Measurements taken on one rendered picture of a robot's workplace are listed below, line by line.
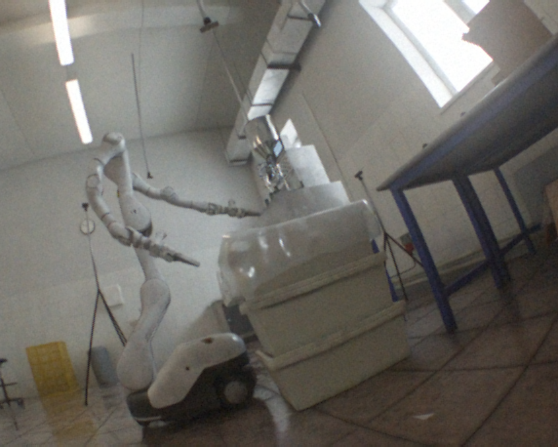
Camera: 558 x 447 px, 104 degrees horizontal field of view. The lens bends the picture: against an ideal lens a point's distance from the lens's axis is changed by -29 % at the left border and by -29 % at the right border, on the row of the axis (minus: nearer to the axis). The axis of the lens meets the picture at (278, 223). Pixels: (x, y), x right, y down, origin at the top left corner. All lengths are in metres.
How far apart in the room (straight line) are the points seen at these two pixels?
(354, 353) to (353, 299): 0.21
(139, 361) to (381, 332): 1.09
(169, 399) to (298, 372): 0.58
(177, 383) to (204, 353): 0.18
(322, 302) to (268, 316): 0.21
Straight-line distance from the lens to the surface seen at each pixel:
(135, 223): 1.66
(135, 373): 1.55
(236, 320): 4.83
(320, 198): 1.92
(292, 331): 1.12
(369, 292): 1.23
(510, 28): 1.28
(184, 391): 1.39
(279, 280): 1.13
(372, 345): 1.23
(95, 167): 1.67
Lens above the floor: 0.40
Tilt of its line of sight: 15 degrees up
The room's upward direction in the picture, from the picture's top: 20 degrees counter-clockwise
